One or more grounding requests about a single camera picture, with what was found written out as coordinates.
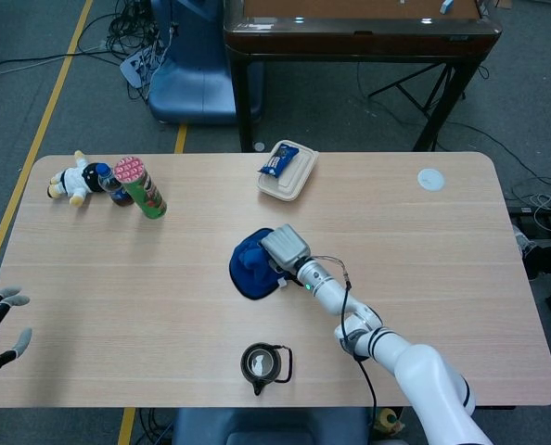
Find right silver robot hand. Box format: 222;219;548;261
262;223;312;273

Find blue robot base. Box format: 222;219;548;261
147;0;264;127

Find beige lunch box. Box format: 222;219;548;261
256;139;320;201

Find blue snack packet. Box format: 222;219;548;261
258;142;301;178

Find black teapot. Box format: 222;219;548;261
239;342;294;397

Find green chips can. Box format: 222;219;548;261
113;156;169;220

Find plush toy doll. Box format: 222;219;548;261
47;149;109;208

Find blue robot torso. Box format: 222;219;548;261
171;406;372;445

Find dark cola bottle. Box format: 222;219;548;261
96;164;135;207

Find dark brown wooden table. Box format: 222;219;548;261
223;0;504;153

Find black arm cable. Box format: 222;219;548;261
310;255;379;426

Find white cable grommet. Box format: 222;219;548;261
416;167;445;191

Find tangled black cables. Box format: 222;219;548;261
78;0;180;106

